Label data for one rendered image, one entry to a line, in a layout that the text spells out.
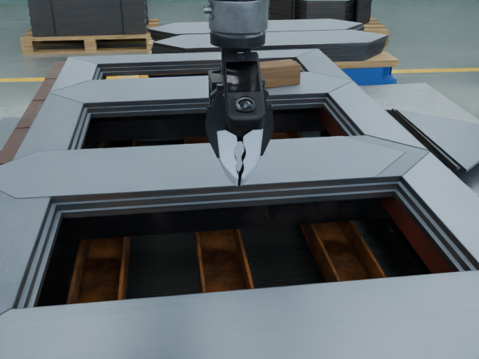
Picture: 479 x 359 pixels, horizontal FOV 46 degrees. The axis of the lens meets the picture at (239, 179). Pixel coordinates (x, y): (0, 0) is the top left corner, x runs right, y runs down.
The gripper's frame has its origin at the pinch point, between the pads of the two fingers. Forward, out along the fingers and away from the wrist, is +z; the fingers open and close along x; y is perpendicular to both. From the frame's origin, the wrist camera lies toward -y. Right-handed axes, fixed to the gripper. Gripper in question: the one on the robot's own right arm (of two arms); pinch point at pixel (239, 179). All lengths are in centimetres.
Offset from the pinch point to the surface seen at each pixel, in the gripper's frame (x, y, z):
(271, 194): -6.4, 8.4, 7.3
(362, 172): -22.2, 11.2, 5.5
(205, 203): 4.3, 7.7, 7.8
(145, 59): 15, 90, 6
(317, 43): -38, 101, 5
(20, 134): 39, 42, 8
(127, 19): 40, 455, 62
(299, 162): -12.6, 16.2, 5.6
